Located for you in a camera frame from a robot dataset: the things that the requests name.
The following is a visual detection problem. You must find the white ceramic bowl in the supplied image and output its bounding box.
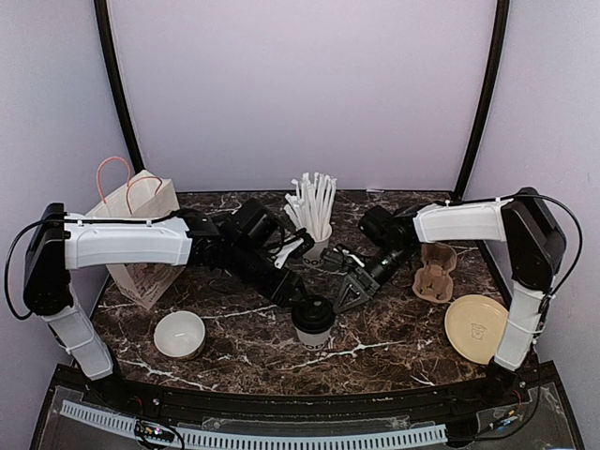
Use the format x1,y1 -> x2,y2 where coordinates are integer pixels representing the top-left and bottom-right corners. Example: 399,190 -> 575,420
154,310 -> 206,360

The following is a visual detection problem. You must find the white paper takeout bag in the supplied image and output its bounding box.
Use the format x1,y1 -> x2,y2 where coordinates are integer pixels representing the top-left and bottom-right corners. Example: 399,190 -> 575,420
86,157 -> 183,310

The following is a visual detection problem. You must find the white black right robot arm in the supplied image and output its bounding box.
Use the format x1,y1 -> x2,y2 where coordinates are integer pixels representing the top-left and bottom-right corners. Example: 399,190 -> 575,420
332,190 -> 579,407

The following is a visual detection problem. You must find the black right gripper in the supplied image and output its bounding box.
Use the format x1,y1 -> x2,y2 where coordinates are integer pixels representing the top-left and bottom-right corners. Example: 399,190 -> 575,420
332,244 -> 416,314

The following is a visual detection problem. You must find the black corner frame post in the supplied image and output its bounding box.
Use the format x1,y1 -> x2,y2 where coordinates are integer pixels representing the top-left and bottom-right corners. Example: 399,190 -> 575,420
94,0 -> 145,173

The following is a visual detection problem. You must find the white slotted cable duct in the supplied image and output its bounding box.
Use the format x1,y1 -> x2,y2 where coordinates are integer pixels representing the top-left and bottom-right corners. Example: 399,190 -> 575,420
59,400 -> 448,449

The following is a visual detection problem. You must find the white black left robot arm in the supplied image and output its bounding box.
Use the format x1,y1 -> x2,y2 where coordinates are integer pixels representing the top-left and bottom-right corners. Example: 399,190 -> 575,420
14,199 -> 314,409

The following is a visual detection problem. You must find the black right frame post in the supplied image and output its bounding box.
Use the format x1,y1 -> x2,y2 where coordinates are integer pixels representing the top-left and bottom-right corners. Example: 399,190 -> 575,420
453,0 -> 510,200

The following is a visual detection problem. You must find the brown cardboard cup carrier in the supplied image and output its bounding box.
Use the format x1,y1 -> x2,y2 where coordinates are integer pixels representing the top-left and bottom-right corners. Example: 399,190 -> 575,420
412,243 -> 458,304

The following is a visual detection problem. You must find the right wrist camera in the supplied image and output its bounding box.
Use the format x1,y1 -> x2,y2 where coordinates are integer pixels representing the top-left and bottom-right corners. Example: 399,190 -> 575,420
321,247 -> 367,273

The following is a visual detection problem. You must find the white cup holding straws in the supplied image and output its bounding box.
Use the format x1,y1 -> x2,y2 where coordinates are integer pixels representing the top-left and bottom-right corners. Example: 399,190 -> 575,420
302,224 -> 332,268

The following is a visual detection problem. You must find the cream yellow plate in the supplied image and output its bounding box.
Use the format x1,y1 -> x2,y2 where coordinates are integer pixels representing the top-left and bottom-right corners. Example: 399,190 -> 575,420
444,294 -> 508,365

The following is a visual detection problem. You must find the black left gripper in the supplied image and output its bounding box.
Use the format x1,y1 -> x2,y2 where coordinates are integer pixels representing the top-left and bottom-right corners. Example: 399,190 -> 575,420
227,241 -> 311,309

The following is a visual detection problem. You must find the bundle of white wrapped straws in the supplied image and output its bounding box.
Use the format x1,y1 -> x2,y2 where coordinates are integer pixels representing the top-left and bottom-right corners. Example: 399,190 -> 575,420
283,172 -> 338,242

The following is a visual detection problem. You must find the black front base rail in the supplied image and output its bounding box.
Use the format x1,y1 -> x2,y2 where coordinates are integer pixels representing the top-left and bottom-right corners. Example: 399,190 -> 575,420
51,361 -> 562,437

